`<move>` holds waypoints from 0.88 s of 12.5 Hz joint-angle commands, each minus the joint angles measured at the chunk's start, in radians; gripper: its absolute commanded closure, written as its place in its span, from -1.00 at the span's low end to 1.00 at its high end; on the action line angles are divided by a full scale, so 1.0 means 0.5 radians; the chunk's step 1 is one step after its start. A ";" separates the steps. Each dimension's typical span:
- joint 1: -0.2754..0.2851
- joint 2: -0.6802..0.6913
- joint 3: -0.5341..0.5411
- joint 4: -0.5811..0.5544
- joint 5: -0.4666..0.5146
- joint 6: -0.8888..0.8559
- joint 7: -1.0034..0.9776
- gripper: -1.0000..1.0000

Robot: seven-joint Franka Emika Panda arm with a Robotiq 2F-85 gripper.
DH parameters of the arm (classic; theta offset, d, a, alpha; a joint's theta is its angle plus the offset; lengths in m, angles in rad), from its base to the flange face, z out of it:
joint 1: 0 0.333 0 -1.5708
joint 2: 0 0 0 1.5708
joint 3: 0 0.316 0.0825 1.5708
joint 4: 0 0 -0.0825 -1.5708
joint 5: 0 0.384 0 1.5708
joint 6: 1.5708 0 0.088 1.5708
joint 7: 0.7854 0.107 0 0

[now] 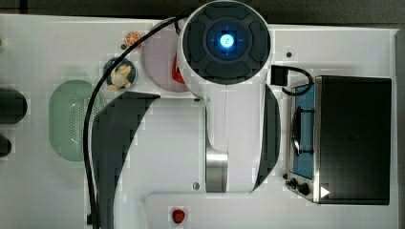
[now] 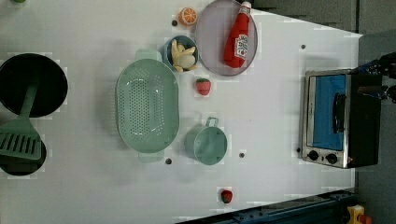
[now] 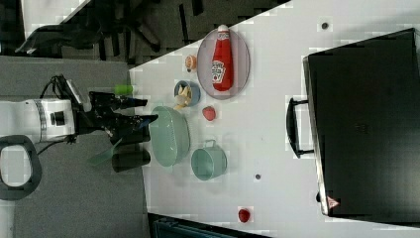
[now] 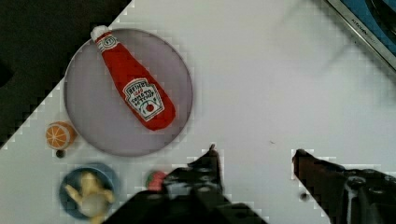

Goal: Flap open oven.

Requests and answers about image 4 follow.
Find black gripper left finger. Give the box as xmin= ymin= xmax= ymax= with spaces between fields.
xmin=163 ymin=144 xmax=224 ymax=203

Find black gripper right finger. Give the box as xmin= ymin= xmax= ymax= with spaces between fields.
xmin=292 ymin=149 xmax=396 ymax=224

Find black toaster oven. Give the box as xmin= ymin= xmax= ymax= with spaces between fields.
xmin=322 ymin=0 xmax=396 ymax=71

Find red strawberry toy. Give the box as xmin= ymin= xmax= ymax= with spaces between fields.
xmin=146 ymin=170 xmax=167 ymax=191

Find blue bowl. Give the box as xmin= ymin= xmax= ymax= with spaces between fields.
xmin=59 ymin=162 xmax=120 ymax=224

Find red ketchup bottle toy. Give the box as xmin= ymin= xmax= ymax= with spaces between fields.
xmin=91 ymin=25 xmax=176 ymax=131

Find peeled banana toy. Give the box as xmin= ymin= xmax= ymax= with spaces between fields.
xmin=64 ymin=172 xmax=115 ymax=224

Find grey round plate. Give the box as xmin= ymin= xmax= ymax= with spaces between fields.
xmin=64 ymin=29 xmax=193 ymax=157

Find orange slice toy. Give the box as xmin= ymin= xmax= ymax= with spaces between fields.
xmin=45 ymin=121 xmax=78 ymax=150

